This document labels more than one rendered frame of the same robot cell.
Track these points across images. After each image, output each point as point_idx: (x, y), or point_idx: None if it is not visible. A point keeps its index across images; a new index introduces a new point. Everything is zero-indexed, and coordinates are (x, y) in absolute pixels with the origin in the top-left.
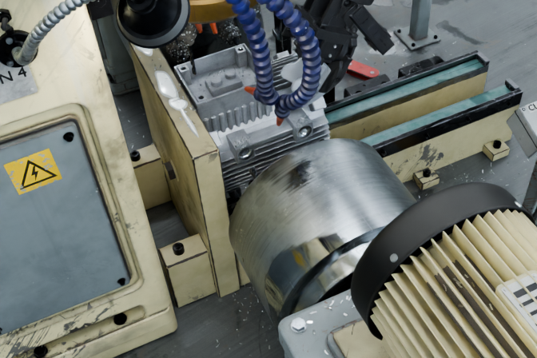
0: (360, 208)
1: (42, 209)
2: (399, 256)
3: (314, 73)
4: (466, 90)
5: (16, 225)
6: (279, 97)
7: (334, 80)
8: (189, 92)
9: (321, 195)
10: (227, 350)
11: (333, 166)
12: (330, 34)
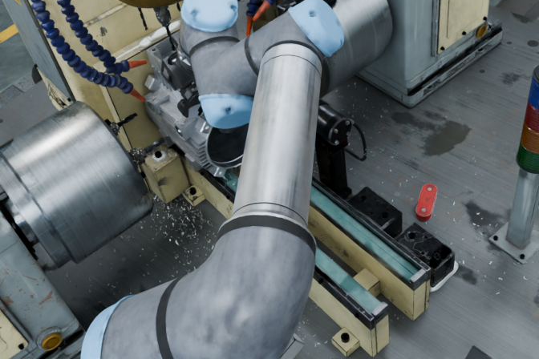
0: (27, 151)
1: (23, 16)
2: None
3: (62, 57)
4: (394, 284)
5: (18, 14)
6: (111, 72)
7: (178, 109)
8: (159, 42)
9: (42, 129)
10: None
11: (69, 128)
12: (170, 71)
